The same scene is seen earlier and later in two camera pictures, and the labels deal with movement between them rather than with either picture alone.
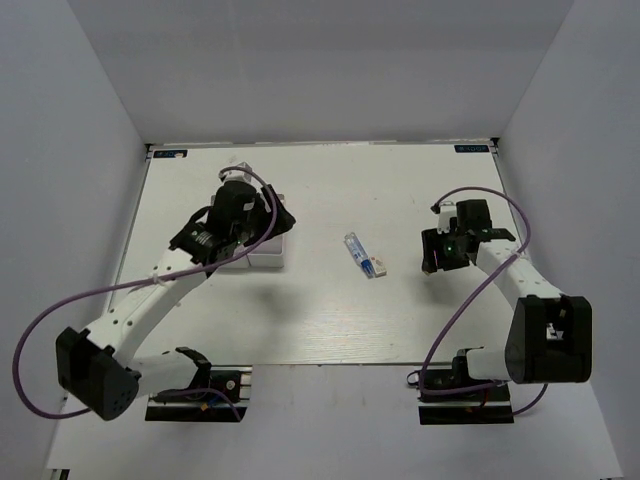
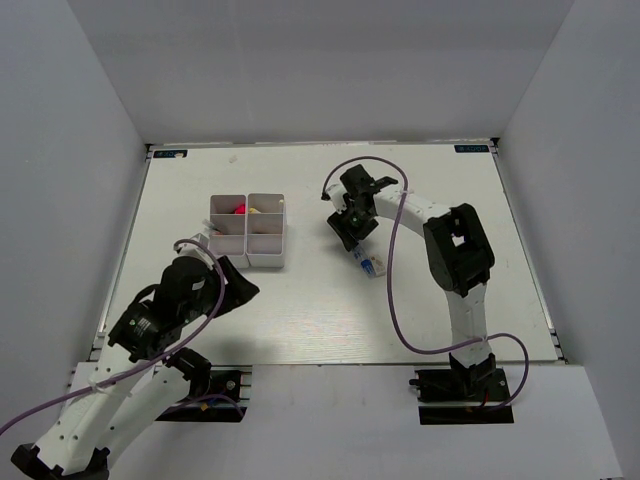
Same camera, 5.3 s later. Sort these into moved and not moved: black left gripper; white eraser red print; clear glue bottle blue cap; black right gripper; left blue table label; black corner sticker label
Moved: black right gripper; black left gripper
Not moved: left blue table label; white eraser red print; clear glue bottle blue cap; black corner sticker label
